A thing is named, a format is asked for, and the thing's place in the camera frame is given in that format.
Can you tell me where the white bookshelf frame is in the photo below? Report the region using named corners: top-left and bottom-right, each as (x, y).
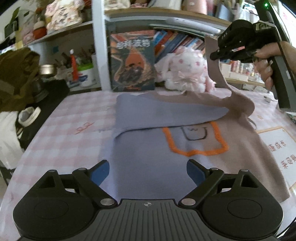
top-left (27, 1), bottom-right (231, 90)

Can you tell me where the row of shelf books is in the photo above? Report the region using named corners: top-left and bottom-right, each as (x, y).
top-left (154, 30), bottom-right (205, 62)

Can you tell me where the metal bowl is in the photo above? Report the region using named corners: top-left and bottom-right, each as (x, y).
top-left (39, 64), bottom-right (57, 76)

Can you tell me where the Harry Potter book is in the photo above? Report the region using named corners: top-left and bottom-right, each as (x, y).
top-left (109, 30), bottom-right (156, 92)

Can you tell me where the person's right hand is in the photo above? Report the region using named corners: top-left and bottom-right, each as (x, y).
top-left (254, 41), bottom-right (296, 90)

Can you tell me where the purple and brown sweater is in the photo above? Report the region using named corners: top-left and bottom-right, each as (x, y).
top-left (99, 34), bottom-right (291, 204)

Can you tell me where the camouflage cloth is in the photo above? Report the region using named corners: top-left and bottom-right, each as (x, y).
top-left (1, 48), bottom-right (40, 112)

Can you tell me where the pink checkered cartoon table mat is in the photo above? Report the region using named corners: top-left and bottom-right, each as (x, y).
top-left (1, 91), bottom-right (295, 240)

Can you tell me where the pink white plush bunny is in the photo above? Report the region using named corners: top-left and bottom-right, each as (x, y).
top-left (154, 46), bottom-right (216, 93)

